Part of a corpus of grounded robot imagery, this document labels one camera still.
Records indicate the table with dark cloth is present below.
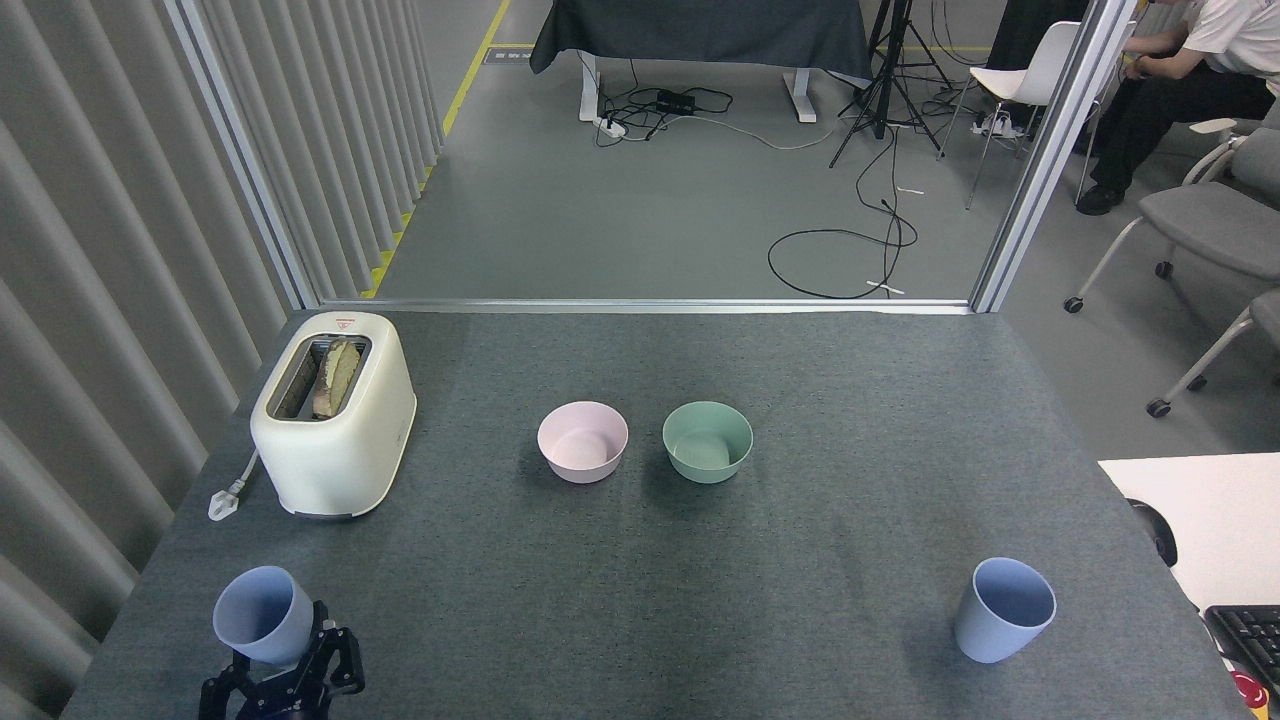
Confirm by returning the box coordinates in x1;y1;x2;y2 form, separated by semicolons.
529;0;874;124

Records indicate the black looped floor cable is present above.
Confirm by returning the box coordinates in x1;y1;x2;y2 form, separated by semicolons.
767;125;919;301

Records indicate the person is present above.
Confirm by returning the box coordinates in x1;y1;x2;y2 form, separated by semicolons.
1075;0;1280;217

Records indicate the toasted bread slice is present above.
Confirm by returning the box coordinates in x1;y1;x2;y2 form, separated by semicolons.
312;338;362;419

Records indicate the grey wheeled chair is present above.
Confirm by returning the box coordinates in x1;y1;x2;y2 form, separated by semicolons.
1146;289;1280;419
1063;118;1280;315

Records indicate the cream white toaster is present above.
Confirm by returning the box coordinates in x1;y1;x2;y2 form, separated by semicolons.
250;311;417;520

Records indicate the green bowl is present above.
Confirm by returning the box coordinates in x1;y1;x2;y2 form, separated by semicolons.
662;401;754;485

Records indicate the black tripod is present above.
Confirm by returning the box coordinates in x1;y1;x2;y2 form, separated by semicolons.
828;0;956;169

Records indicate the red round object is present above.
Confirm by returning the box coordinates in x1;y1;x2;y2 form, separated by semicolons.
1229;669;1272;712

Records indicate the white toaster cord with plug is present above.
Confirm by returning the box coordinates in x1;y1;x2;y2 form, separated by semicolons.
208;450;261;523

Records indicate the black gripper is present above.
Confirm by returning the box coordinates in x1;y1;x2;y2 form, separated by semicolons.
198;600;367;720

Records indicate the white floor cable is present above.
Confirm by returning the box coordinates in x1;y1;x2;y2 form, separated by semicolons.
688;113;853;152

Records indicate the black computer mouse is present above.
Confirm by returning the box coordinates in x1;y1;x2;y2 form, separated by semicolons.
1127;498;1179;568

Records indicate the white desk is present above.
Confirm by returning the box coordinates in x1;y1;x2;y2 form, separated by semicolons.
1098;452;1280;612

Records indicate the silver frame post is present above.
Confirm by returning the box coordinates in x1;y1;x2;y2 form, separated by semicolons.
968;0;1141;314
163;0;322;309

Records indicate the pink bowl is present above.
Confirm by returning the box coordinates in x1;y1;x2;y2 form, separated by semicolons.
537;401;630;485

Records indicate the blue plastic cup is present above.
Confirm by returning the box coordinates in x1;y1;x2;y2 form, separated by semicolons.
212;566;315;667
953;557;1057;664

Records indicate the white plastic chair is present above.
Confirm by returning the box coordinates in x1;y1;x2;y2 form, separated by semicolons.
938;20;1103;211

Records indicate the silver frame rail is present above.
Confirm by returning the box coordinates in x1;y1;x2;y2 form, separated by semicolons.
320;298;973;317

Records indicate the black keyboard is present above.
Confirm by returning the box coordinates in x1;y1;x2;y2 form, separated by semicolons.
1203;605;1280;697

